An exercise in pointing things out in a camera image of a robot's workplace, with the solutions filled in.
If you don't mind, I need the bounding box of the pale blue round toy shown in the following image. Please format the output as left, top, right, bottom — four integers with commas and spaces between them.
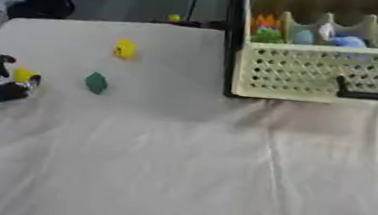
290, 28, 317, 47

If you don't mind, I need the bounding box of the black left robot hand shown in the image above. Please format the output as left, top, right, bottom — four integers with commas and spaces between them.
0, 53, 45, 109

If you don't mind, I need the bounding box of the green and orange soft toy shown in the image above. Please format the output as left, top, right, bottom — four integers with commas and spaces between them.
248, 13, 289, 46

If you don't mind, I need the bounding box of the green diamond-shaped toy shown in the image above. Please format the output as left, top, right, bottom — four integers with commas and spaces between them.
83, 71, 112, 97

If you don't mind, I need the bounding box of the small yellow-green ball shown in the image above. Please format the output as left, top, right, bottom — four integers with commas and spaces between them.
166, 13, 185, 24

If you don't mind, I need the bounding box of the pale compartment drawer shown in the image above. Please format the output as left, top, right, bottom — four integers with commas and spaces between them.
231, 0, 378, 111

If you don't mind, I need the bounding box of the yellow round toy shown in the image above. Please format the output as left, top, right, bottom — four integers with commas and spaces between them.
111, 37, 142, 62

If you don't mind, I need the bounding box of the small yellow toy block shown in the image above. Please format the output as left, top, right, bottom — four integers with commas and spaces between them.
10, 66, 42, 86

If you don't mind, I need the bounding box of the blue soft toy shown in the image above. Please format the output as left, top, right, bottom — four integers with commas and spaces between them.
327, 33, 371, 51

